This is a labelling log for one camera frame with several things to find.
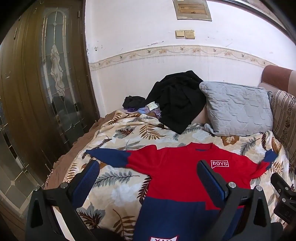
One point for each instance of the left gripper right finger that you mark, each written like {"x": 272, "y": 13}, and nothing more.
{"x": 254, "y": 222}

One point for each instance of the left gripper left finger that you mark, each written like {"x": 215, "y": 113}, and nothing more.
{"x": 42, "y": 223}

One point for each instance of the red and blue knit sweater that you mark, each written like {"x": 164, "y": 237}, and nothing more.
{"x": 176, "y": 206}

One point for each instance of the brown ruffled bed sheet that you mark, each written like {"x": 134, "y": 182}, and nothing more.
{"x": 60, "y": 167}

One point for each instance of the leaf pattern fleece blanket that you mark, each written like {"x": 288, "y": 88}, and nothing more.
{"x": 117, "y": 195}

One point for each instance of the striped beige bolster cushion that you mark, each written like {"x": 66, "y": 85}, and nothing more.
{"x": 283, "y": 108}

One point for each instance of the grey quilted pillow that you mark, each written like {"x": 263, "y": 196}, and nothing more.
{"x": 236, "y": 110}

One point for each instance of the wooden stained glass door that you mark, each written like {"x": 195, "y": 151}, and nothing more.
{"x": 47, "y": 99}

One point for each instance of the brown padded headboard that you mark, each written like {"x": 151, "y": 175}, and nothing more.
{"x": 275, "y": 78}

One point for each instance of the purple patterned cloth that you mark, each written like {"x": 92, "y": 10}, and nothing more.
{"x": 154, "y": 112}

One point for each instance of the black garment pile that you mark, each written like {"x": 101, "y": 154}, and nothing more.
{"x": 179, "y": 98}

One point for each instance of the white paper tag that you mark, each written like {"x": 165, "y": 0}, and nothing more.
{"x": 151, "y": 106}

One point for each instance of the small black cloth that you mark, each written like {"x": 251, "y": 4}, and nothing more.
{"x": 133, "y": 103}

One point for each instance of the left gold wall switch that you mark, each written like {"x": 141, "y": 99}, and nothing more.
{"x": 179, "y": 34}

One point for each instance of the framed wall panel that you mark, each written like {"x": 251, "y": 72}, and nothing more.
{"x": 192, "y": 10}

